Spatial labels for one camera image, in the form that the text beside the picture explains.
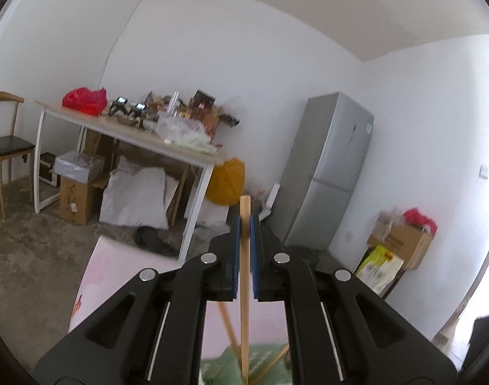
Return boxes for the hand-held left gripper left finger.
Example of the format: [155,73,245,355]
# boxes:
[34,214,243,385]

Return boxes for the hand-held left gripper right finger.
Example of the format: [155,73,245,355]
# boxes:
[250,214,459,385]

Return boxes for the wooden chopstick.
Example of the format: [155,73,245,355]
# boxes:
[252,343,290,382]
[239,195,253,384]
[216,303,241,348]

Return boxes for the green star-cut utensil holder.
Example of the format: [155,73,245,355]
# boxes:
[200,343,293,385]

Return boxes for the white square box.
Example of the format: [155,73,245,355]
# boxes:
[196,201,230,229]

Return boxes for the yellow plastic bag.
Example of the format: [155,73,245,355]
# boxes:
[205,157,245,207]

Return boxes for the black heap on floor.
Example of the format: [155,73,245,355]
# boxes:
[133,228,180,256]

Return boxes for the white sack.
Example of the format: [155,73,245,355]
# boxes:
[99,156,180,230]

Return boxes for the silver refrigerator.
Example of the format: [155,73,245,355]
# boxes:
[277,91,375,251]

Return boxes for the white yellow rice bag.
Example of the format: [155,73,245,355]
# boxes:
[355,244,406,296]

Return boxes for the clear plastic bag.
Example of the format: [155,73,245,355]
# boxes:
[155,114,213,148]

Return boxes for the crumpled clear plastic wrap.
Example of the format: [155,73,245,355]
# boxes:
[375,209,406,230]

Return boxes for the stack of brown boxes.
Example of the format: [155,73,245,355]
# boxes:
[188,88,222,136]

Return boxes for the large printed cardboard box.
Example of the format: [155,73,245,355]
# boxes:
[367,221,434,270]

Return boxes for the brown cardboard box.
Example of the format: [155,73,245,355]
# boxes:
[59,174,109,225]

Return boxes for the white side table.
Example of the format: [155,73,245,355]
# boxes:
[33,100,226,264]

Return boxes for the black device with screen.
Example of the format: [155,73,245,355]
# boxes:
[130,102,147,128]
[108,96,129,118]

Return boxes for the red bag on cardboard box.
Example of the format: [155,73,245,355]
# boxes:
[403,208,438,233]

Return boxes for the grey white box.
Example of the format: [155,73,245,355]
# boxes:
[54,150,106,183]

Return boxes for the red plastic bag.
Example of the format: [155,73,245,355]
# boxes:
[62,87,109,116]

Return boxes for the wooden chair with dark seat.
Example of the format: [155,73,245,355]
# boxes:
[0,91,37,220]

